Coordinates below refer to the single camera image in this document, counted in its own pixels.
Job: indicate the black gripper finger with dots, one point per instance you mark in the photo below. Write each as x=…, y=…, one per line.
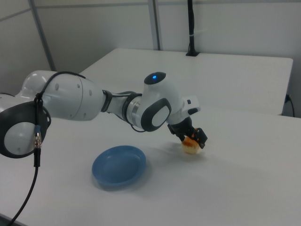
x=201, y=137
x=181, y=137

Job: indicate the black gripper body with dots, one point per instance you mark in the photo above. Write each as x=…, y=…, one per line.
x=182, y=123

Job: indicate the orange topped bread loaf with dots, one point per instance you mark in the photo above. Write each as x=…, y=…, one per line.
x=191, y=148

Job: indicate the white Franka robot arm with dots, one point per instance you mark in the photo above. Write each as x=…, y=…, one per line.
x=70, y=101

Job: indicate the blue round plate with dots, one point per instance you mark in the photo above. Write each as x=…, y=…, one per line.
x=117, y=167

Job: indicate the black camera stand pole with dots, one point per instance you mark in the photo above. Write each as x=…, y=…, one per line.
x=191, y=23

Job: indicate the grey corner partition post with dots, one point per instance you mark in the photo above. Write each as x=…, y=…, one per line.
x=43, y=35

